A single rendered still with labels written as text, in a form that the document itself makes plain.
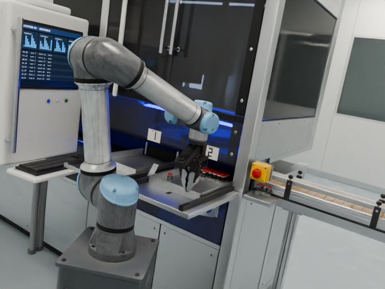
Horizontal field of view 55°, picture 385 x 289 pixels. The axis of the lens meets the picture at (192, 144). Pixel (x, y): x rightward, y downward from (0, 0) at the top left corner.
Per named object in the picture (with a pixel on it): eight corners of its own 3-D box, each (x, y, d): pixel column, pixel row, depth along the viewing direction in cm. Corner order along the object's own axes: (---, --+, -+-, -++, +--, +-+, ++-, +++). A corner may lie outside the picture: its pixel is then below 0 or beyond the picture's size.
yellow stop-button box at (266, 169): (255, 175, 165) (258, 160, 164) (270, 180, 161) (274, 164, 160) (248, 178, 159) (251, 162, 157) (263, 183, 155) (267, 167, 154)
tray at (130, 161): (142, 153, 204) (142, 148, 203) (179, 166, 190) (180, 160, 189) (94, 161, 175) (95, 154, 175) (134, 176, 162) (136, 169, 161)
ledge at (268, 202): (255, 192, 174) (256, 188, 173) (281, 200, 167) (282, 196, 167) (242, 198, 162) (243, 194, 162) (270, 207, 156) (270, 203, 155)
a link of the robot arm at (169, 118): (182, 105, 126) (206, 108, 133) (164, 100, 134) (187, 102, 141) (178, 128, 127) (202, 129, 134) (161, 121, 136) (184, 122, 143)
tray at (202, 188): (191, 171, 186) (192, 164, 185) (236, 186, 172) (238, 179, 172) (148, 182, 157) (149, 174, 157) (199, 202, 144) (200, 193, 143)
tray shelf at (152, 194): (134, 155, 206) (135, 151, 206) (246, 193, 170) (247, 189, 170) (63, 166, 167) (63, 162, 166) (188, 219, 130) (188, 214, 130)
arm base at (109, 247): (129, 266, 108) (133, 235, 106) (79, 256, 109) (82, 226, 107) (141, 243, 123) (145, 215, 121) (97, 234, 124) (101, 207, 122)
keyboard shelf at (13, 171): (65, 155, 213) (65, 151, 213) (102, 167, 202) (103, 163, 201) (-7, 168, 173) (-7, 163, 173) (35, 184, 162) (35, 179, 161)
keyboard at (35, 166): (77, 156, 206) (77, 152, 205) (96, 162, 200) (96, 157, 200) (14, 168, 170) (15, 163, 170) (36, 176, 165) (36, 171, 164)
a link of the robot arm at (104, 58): (114, 28, 93) (227, 114, 125) (96, 28, 101) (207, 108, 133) (92, 69, 92) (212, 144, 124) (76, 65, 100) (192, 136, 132)
